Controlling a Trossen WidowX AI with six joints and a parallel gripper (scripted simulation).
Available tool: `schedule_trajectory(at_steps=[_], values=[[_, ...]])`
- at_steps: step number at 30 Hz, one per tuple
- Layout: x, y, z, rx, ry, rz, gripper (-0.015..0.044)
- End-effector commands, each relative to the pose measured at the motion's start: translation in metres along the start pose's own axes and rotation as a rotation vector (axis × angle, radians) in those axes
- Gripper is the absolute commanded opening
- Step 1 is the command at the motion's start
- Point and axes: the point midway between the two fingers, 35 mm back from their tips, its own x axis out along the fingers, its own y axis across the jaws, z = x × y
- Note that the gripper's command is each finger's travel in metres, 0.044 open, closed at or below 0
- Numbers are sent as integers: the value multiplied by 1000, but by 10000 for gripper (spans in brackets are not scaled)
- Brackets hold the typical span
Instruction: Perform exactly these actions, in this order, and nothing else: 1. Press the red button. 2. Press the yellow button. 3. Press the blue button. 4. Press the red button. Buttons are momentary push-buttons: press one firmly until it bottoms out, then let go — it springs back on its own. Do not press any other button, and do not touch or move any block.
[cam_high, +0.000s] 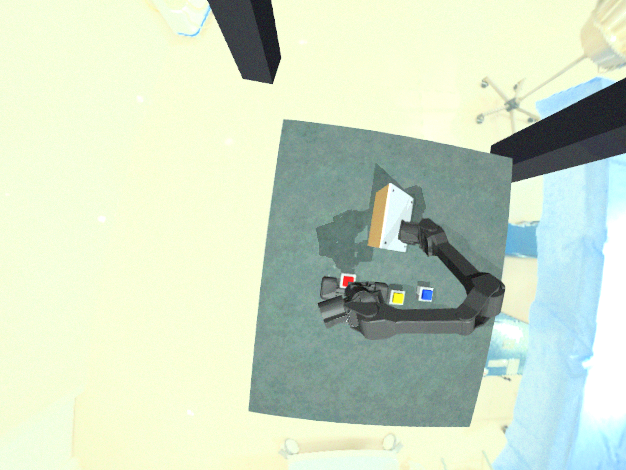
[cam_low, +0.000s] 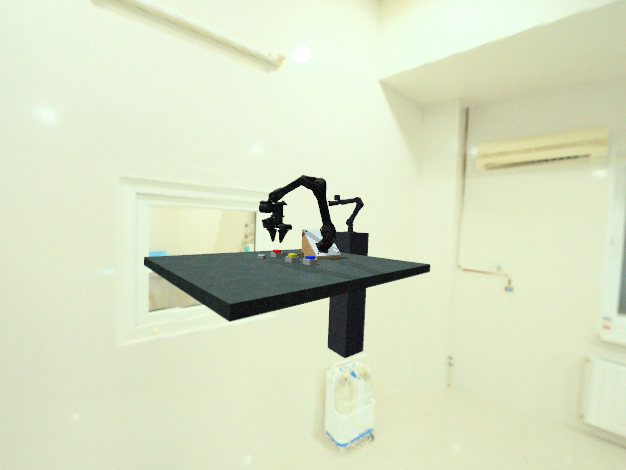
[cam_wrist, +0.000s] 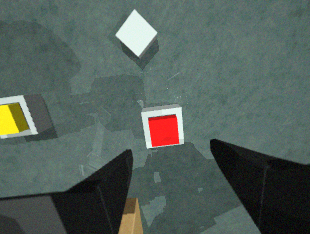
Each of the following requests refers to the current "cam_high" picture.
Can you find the red button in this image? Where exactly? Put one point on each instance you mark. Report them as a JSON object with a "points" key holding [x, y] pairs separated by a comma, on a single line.
{"points": [[345, 277]]}

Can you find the yellow button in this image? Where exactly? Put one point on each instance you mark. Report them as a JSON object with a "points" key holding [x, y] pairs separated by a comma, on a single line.
{"points": [[396, 296]]}

